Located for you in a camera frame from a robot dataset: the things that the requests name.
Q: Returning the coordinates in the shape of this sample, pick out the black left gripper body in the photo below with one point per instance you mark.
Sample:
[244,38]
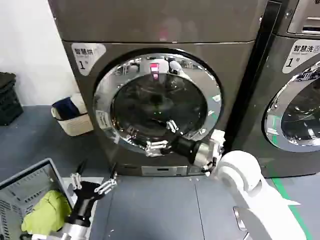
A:
[85,200]

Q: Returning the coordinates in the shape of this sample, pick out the grey washer with green stripe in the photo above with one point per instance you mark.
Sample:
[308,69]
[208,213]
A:
[282,30]

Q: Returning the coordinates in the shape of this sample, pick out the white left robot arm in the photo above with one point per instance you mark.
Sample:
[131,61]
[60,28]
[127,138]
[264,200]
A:
[75,231]

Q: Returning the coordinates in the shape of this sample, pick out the green floor tape strip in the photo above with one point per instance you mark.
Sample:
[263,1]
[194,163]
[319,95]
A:
[280,186]

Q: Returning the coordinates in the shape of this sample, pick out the grey slotted laundry basket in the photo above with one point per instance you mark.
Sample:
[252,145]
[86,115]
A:
[27,182]

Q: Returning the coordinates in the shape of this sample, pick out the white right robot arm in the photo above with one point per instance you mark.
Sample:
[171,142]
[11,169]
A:
[250,190]

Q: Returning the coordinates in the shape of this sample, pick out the dark blue cloth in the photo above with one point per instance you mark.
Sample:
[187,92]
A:
[65,107]

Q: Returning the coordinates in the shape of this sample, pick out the black plastic crate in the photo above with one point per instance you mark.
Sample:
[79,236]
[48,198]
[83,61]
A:
[8,100]

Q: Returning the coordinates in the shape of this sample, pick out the round glass dryer door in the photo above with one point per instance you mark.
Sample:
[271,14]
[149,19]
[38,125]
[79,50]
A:
[160,100]

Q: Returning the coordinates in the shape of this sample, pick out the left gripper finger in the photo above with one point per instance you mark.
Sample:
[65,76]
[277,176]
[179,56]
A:
[107,187]
[76,181]

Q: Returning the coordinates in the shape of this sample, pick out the grey dryer numbered one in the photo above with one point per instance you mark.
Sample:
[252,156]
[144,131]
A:
[155,22]

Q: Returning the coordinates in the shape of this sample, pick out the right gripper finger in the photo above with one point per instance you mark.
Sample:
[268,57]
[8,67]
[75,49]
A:
[157,148]
[173,127]

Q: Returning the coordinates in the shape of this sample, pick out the cream fabric basket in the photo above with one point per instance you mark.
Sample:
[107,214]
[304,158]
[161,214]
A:
[75,125]

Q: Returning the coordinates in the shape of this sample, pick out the cream cloth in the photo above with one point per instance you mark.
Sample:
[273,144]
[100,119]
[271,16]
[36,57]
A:
[80,103]

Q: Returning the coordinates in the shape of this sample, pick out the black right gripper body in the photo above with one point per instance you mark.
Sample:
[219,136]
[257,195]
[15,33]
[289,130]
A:
[185,148]

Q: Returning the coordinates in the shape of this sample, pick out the yellow-green garment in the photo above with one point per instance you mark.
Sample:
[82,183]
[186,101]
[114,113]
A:
[47,210]

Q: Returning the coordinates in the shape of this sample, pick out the round glass washer door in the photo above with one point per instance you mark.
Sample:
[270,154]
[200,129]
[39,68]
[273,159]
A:
[300,117]

